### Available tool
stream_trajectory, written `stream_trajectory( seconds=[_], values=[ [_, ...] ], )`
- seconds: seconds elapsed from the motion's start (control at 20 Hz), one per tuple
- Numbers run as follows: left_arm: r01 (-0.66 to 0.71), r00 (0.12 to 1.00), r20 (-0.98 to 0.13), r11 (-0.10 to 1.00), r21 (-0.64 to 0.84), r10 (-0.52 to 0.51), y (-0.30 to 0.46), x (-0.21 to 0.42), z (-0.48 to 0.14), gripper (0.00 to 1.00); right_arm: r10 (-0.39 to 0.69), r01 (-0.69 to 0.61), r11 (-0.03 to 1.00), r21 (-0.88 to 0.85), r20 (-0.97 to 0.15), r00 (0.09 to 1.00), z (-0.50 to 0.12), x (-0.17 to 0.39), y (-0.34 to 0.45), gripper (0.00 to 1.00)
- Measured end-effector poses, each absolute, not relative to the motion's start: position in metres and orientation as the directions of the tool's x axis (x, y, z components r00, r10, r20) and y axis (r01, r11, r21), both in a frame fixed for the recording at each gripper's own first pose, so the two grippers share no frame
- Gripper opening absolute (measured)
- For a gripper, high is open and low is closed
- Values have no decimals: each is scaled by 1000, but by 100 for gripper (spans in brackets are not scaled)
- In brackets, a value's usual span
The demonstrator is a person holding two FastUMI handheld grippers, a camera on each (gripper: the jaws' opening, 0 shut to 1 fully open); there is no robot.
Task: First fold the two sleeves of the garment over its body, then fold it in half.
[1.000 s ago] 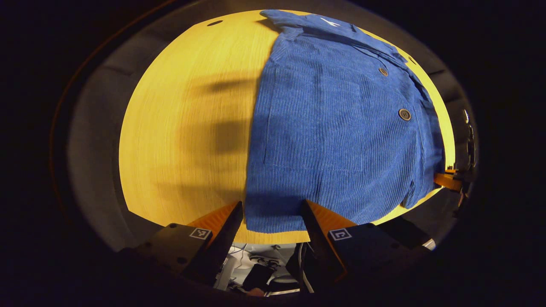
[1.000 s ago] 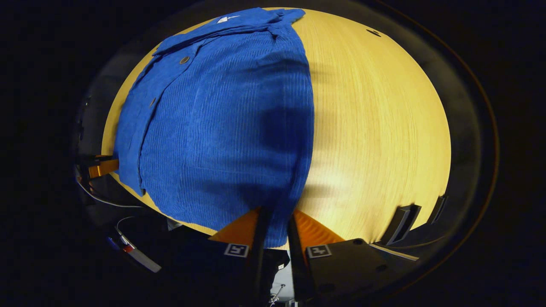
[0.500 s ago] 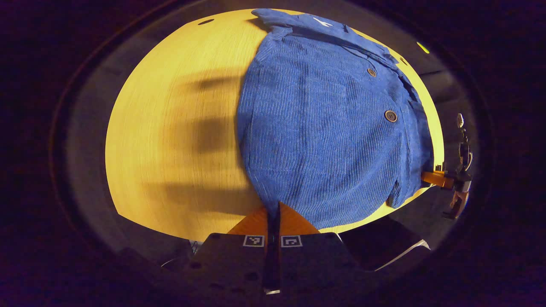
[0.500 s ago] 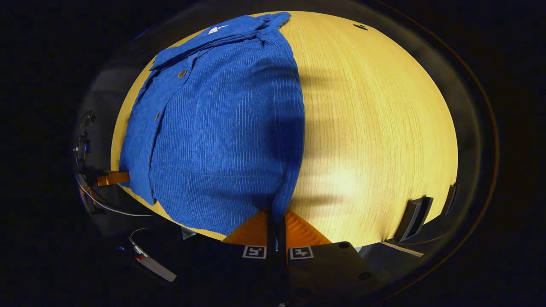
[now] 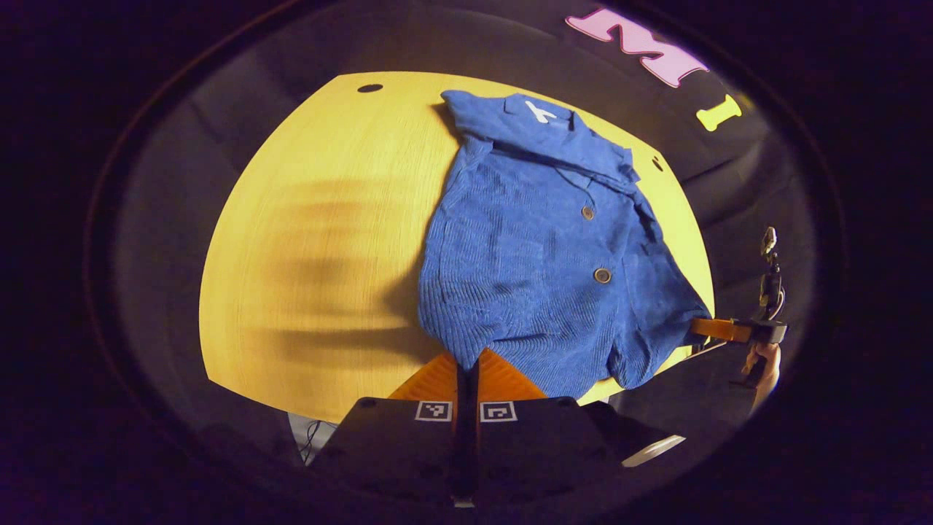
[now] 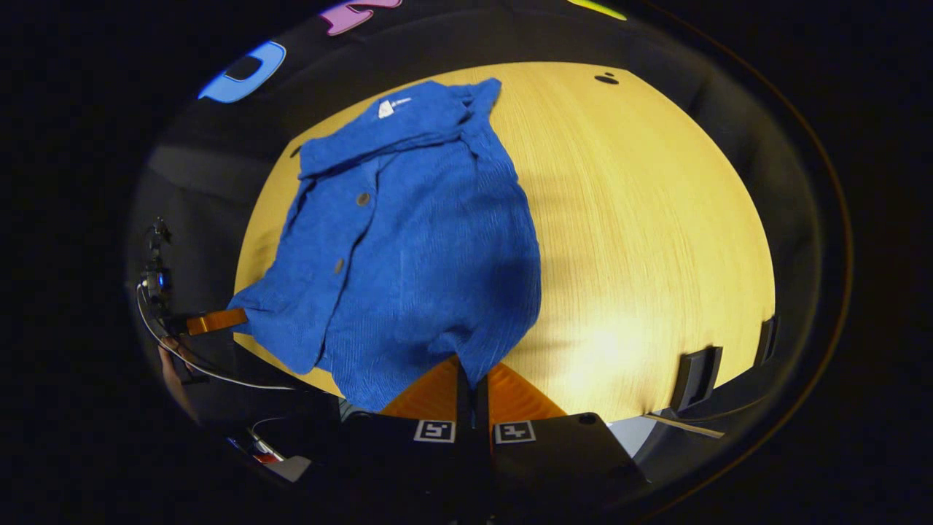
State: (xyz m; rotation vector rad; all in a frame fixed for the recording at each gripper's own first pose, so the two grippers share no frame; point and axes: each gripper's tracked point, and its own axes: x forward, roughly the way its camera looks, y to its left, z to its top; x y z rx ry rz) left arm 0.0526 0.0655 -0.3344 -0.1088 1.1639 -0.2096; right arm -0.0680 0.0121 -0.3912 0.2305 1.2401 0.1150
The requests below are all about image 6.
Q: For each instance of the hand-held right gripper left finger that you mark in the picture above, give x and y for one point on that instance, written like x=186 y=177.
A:
x=408 y=467

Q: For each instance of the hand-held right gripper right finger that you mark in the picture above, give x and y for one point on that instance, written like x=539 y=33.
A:
x=561 y=459

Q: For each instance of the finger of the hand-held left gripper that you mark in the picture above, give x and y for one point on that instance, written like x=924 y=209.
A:
x=217 y=321

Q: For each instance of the blue button shirt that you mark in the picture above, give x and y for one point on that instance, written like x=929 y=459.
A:
x=437 y=255

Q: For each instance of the white and red object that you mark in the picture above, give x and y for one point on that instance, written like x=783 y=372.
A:
x=273 y=456

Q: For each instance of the black backdrop cloth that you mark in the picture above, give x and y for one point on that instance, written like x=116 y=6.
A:
x=510 y=36

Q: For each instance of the black table edge bracket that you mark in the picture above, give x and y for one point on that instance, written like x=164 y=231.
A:
x=696 y=379
x=765 y=341

